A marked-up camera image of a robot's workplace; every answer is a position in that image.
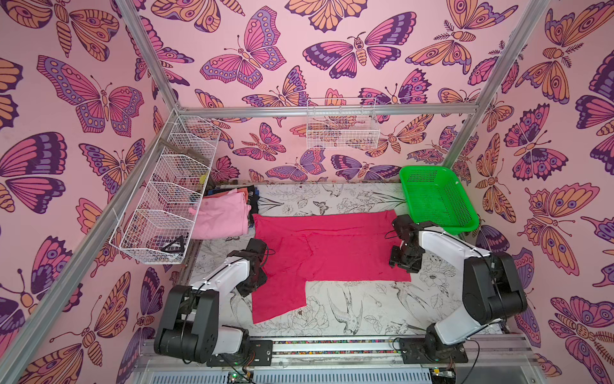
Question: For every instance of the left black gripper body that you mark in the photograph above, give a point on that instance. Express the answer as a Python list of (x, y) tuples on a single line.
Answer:
[(253, 282)]

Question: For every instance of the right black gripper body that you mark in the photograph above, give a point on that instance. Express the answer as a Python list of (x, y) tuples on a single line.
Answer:
[(403, 259)]

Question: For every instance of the magenta t-shirt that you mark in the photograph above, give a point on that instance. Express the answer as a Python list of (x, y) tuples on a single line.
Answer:
[(329, 248)]

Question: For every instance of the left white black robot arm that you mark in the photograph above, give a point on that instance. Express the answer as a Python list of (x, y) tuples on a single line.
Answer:
[(190, 327)]

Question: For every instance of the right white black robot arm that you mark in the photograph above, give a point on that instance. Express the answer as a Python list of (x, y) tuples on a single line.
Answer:
[(491, 291)]

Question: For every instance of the folded light pink t-shirt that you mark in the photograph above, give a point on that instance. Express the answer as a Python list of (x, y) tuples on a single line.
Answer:
[(221, 216)]

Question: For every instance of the green plastic basket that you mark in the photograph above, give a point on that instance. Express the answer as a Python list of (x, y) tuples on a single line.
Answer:
[(435, 194)]

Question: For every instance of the black triangle object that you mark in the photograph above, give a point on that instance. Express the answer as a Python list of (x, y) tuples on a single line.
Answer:
[(176, 246)]

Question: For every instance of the right green circuit board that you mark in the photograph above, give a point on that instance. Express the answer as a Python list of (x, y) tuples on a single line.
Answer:
[(439, 376)]

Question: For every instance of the green circuit board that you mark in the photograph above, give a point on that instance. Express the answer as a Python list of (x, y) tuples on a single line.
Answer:
[(439, 376), (240, 377)]

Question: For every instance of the left green circuit board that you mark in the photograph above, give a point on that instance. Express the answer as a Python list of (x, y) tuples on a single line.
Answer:
[(240, 377)]

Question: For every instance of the long white wire basket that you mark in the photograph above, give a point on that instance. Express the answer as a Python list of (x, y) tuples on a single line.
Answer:
[(176, 176)]

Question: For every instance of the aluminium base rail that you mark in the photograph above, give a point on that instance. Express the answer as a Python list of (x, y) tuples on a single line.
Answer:
[(492, 358)]

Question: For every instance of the small white wire basket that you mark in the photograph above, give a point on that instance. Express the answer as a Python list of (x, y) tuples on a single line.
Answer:
[(341, 125)]

